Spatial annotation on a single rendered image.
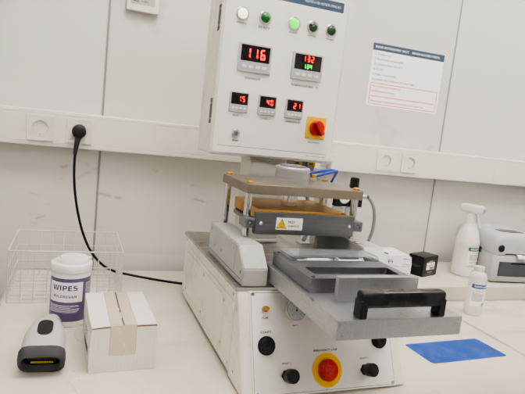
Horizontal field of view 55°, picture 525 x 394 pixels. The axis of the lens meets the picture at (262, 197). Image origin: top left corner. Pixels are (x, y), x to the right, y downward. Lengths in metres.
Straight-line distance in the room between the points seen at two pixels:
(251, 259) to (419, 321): 0.33
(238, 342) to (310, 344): 0.14
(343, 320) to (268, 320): 0.25
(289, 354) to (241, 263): 0.19
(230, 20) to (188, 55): 0.39
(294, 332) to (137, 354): 0.30
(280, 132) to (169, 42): 0.50
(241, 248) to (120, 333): 0.27
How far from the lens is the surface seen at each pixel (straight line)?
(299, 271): 0.85
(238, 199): 1.16
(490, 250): 1.88
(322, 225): 1.08
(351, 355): 1.03
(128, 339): 0.99
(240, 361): 0.94
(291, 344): 0.97
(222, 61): 1.21
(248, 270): 0.94
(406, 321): 0.79
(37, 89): 1.56
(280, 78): 1.26
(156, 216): 1.60
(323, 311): 0.76
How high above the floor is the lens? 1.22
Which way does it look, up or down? 8 degrees down
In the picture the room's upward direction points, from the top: 6 degrees clockwise
